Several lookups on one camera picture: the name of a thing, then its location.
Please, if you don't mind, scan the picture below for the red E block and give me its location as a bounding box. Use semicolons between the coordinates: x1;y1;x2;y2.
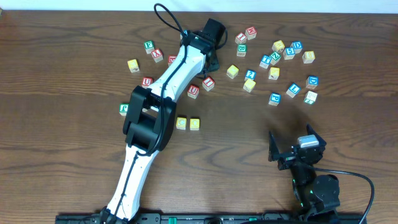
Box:
168;55;177;66

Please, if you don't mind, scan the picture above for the green J block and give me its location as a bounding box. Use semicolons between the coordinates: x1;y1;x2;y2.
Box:
119;103;129;116

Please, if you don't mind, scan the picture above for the red H block top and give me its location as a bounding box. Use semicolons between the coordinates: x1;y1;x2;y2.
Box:
245;26;257;40

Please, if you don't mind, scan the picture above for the yellow block below 2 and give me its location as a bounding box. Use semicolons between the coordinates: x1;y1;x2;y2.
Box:
243;78;256;93

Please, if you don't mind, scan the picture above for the yellow C block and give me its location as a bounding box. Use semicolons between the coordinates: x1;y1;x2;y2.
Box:
176;117;187;130

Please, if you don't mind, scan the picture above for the blue X block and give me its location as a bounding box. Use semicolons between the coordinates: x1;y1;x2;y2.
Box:
180;30;187;40

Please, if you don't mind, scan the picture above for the blue D block top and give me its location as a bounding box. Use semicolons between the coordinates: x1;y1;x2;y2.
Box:
290;41;303;54

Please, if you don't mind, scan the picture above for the red u block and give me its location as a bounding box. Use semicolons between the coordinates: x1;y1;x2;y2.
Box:
141;77;154;88
187;85;200;99

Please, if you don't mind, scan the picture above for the blue T block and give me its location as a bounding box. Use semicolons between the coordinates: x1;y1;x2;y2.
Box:
259;55;271;69

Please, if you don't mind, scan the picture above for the green Z block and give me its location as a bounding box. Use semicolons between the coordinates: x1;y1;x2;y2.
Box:
270;52;281;65

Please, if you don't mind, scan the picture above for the green white block right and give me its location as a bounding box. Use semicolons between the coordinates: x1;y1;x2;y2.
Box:
304;91;318;105

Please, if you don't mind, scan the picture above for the red I block top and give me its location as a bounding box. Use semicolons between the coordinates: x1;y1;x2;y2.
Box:
235;32;248;44

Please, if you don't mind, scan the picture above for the yellow block top right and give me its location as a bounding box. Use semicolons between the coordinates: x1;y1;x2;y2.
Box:
272;40;285;53

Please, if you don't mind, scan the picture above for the blue L block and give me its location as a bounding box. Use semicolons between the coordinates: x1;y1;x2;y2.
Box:
286;83;301;98

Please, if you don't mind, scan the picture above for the yellow block far left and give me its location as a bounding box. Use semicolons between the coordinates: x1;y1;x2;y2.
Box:
127;59;139;73

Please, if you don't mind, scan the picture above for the blue D block right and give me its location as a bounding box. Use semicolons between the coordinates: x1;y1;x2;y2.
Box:
306;76;319;90

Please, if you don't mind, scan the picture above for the yellow block centre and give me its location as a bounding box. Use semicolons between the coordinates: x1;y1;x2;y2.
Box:
226;65;239;79

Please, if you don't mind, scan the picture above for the blue P block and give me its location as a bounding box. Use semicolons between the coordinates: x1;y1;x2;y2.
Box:
269;93;281;106

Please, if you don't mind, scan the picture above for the red U block centre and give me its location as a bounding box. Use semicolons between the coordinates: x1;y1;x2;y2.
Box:
187;85;200;99

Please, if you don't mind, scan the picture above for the yellow O block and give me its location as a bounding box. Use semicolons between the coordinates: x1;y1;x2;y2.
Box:
190;118;200;131

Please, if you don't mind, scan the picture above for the yellow 8 block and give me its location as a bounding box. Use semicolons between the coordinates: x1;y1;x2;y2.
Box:
302;51;316;64

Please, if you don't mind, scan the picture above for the red U block left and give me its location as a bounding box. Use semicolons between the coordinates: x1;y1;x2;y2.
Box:
141;77;154;88

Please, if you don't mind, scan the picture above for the red i block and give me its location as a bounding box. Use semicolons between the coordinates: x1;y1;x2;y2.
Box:
202;77;215;91
235;32;248;44

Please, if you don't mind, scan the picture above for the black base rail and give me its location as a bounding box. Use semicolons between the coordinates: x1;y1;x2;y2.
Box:
55;212;368;224

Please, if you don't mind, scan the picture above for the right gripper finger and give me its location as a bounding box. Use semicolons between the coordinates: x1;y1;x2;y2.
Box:
268;131;280;161
306;124;326;147

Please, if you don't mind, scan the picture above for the green F block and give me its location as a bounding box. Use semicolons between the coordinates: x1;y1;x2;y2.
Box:
144;40;155;54

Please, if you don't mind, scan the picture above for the red I block centre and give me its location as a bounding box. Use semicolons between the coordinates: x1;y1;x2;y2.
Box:
202;77;215;91

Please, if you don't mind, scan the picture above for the blue 5 block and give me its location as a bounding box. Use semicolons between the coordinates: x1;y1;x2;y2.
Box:
283;47;295;60

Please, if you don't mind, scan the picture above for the blue d block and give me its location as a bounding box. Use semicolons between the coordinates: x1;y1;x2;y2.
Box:
290;41;303;54
306;76;319;90

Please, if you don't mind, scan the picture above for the green B block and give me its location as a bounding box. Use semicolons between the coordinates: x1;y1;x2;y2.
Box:
236;44;248;57

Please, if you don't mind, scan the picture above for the blue 2 block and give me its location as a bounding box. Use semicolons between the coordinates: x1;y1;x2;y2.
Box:
244;70;257;81

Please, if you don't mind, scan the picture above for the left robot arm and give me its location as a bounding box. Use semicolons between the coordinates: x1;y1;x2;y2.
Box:
99;19;227;223

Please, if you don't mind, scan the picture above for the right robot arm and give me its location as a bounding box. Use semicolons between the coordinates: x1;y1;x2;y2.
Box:
268;124;341;223

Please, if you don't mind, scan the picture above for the yellow K block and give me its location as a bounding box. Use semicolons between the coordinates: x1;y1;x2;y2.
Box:
269;67;280;80

